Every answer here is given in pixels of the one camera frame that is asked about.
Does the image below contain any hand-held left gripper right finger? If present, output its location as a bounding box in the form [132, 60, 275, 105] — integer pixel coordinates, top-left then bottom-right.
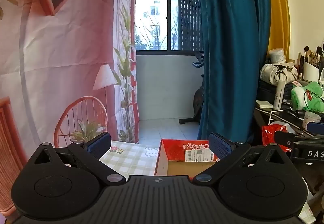
[192, 132, 295, 186]

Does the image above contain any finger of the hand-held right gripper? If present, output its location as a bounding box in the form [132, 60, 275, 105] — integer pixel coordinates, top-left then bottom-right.
[274, 130, 304, 147]
[306, 122, 324, 136]

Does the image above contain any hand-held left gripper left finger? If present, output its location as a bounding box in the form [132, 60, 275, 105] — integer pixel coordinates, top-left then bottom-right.
[25, 131, 126, 186]

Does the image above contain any red cardboard box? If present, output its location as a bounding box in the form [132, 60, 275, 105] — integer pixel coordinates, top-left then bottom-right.
[154, 139, 219, 177]

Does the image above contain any white lidded jar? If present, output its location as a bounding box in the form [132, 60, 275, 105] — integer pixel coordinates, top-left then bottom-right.
[302, 111, 321, 130]

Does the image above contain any red plastic bag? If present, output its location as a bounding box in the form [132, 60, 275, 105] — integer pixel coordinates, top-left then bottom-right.
[261, 123, 295, 154]

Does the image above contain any dark wooden desk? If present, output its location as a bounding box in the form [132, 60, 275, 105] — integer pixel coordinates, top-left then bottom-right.
[253, 99, 324, 143]

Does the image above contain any green checked tablecloth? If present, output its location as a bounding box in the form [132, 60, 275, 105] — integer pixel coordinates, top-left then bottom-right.
[99, 140, 317, 224]

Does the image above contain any green plush toy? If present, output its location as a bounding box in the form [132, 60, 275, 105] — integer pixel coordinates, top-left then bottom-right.
[291, 81, 324, 112]

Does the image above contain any pale notepad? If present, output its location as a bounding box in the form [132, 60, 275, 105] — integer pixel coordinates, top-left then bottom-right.
[255, 100, 274, 109]

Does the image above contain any white spray bottle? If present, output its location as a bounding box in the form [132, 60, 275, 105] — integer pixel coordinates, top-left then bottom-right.
[273, 80, 286, 110]

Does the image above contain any black case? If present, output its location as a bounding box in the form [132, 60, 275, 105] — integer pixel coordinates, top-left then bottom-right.
[258, 80, 295, 104]

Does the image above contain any black exercise bike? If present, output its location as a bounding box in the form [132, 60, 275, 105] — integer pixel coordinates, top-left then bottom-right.
[178, 51, 205, 125]

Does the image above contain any white brush holder with brushes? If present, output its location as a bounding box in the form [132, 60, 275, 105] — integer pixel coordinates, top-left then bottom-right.
[296, 46, 324, 80]

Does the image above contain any grey paper roll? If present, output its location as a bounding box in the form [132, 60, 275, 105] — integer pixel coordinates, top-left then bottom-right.
[268, 48, 286, 65]

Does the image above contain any teal curtain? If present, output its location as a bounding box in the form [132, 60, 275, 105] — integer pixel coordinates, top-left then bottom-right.
[196, 0, 271, 143]

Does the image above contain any yellow curtain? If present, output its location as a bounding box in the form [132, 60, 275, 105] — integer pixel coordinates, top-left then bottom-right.
[264, 0, 291, 59]

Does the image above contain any black framed window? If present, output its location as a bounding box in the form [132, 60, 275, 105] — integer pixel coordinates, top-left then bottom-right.
[135, 0, 204, 52]

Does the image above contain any white drawstring bag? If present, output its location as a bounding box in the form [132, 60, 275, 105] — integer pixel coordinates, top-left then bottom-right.
[260, 63, 298, 85]

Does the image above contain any pink printed wall cloth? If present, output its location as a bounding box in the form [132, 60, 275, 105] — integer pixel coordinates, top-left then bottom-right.
[0, 0, 138, 217]

